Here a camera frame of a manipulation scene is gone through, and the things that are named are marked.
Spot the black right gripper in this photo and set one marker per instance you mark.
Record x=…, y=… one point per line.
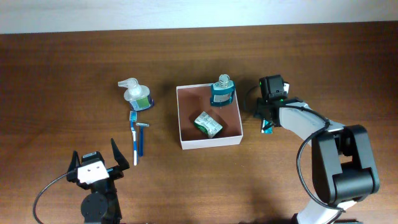
x=260, y=111

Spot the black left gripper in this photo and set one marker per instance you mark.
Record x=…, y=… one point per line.
x=117, y=172

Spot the teal Colgate toothpaste tube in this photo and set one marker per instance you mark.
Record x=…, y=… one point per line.
x=267, y=127

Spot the blue Listerine mouthwash bottle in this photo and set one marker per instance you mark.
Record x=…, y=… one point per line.
x=222, y=92

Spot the white green soap packet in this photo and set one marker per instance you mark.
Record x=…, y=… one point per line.
x=206, y=124

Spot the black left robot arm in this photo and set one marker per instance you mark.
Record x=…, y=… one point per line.
x=102, y=204

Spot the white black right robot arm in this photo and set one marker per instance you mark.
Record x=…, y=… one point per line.
x=335, y=163

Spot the blue disposable razor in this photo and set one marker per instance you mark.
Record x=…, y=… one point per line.
x=141, y=126

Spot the blue white toothbrush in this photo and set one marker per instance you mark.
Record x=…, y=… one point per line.
x=132, y=120

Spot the pink open box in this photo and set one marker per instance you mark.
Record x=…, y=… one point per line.
x=192, y=100

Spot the clear pump soap bottle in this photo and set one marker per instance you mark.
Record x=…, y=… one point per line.
x=138, y=96

